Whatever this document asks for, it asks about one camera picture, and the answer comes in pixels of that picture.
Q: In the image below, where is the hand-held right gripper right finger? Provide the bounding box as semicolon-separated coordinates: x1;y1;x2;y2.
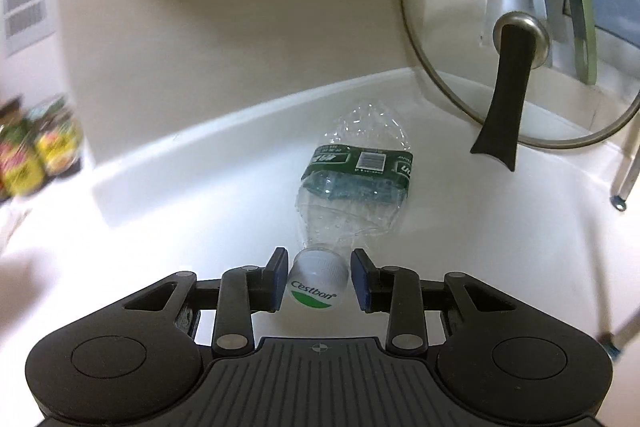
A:
350;248;517;354

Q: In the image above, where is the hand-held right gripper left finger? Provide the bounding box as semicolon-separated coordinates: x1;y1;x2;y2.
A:
122;247;290;358

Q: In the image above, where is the crushed clear plastic bottle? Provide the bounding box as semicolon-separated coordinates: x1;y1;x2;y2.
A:
281;99;417;311

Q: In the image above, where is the glass pot lid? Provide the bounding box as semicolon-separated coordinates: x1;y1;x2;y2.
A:
399;0;640;172

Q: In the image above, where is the small sauce jar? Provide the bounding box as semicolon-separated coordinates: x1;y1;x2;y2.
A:
29;93;85;181

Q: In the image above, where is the large sauce jar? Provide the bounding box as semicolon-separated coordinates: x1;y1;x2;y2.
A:
0;96;37;202

